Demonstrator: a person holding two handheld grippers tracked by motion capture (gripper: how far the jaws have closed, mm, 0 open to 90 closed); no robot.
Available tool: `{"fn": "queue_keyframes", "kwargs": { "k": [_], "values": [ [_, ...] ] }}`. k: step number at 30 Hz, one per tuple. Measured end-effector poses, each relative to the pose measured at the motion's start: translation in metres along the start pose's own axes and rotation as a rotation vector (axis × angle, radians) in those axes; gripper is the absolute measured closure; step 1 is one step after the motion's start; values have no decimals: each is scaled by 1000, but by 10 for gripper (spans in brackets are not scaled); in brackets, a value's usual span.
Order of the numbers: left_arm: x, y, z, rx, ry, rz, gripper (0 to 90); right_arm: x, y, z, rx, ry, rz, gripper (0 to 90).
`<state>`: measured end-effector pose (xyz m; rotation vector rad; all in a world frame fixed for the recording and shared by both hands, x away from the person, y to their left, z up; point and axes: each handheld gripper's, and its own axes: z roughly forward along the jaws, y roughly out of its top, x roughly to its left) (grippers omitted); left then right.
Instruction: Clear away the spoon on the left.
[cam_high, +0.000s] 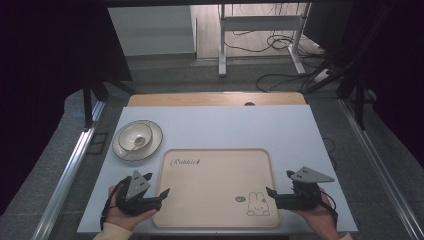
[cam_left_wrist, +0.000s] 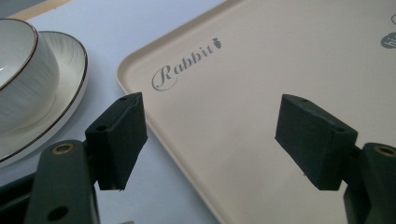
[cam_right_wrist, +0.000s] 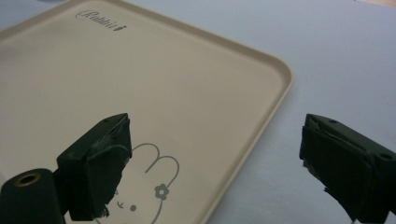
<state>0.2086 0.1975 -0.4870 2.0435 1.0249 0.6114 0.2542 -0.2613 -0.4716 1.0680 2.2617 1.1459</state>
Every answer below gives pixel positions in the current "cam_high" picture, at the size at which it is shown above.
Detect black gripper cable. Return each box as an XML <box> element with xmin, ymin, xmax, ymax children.
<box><xmin>99</xmin><ymin>175</ymin><xmax>133</xmax><ymax>231</ymax></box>
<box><xmin>320</xmin><ymin>190</ymin><xmax>339</xmax><ymax>229</ymax></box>

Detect white plate with dark rim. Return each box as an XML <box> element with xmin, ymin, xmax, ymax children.
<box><xmin>111</xmin><ymin>119</ymin><xmax>164</xmax><ymax>163</ymax></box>

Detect wooden table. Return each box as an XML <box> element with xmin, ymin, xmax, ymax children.
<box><xmin>127</xmin><ymin>92</ymin><xmax>307</xmax><ymax>108</ymax></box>

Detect white power strip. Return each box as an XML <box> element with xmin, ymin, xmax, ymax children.
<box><xmin>313</xmin><ymin>68</ymin><xmax>332</xmax><ymax>83</ymax></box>

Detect black floor cables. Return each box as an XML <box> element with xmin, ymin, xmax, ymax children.
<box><xmin>222</xmin><ymin>29</ymin><xmax>332</xmax><ymax>93</ymax></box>

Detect white cabinet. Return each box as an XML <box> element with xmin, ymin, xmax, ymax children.
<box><xmin>107</xmin><ymin>4</ymin><xmax>198</xmax><ymax>58</ymax></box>

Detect aluminium rail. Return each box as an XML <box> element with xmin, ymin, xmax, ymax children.
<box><xmin>337</xmin><ymin>98</ymin><xmax>424</xmax><ymax>240</ymax></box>
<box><xmin>31</xmin><ymin>99</ymin><xmax>108</xmax><ymax>240</ymax></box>

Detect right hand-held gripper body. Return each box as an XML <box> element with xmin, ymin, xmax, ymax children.
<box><xmin>275</xmin><ymin>165</ymin><xmax>336</xmax><ymax>211</ymax></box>

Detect person's right hand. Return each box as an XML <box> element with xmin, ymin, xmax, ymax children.
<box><xmin>293</xmin><ymin>188</ymin><xmax>338</xmax><ymax>235</ymax></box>

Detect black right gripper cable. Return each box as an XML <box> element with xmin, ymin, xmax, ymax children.
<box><xmin>320</xmin><ymin>190</ymin><xmax>339</xmax><ymax>229</ymax></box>

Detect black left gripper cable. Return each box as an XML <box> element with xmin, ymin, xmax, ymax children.
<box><xmin>99</xmin><ymin>175</ymin><xmax>133</xmax><ymax>231</ymax></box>

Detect wooden tray with rabbit print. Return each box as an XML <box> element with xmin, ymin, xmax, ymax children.
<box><xmin>152</xmin><ymin>148</ymin><xmax>282</xmax><ymax>230</ymax></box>

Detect thin black cable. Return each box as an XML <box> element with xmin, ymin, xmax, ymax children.
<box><xmin>322</xmin><ymin>137</ymin><xmax>338</xmax><ymax>169</ymax></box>

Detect white metal desk frame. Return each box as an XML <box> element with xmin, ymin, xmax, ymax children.
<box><xmin>217</xmin><ymin>3</ymin><xmax>313</xmax><ymax>78</ymax></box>

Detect person's left hand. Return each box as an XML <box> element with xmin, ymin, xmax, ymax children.
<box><xmin>105</xmin><ymin>185</ymin><xmax>158</xmax><ymax>232</ymax></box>

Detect black metal stand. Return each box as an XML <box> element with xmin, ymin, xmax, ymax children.
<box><xmin>81</xmin><ymin>75</ymin><xmax>138</xmax><ymax>132</ymax></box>

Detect white spoon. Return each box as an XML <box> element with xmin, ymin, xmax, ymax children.
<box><xmin>119</xmin><ymin>136</ymin><xmax>147</xmax><ymax>159</ymax></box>

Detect white bowl with dark rim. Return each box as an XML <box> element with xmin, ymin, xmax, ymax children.
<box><xmin>117</xmin><ymin>122</ymin><xmax>154</xmax><ymax>151</ymax></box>

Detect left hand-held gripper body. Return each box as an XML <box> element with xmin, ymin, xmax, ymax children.
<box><xmin>115</xmin><ymin>169</ymin><xmax>164</xmax><ymax>216</ymax></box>

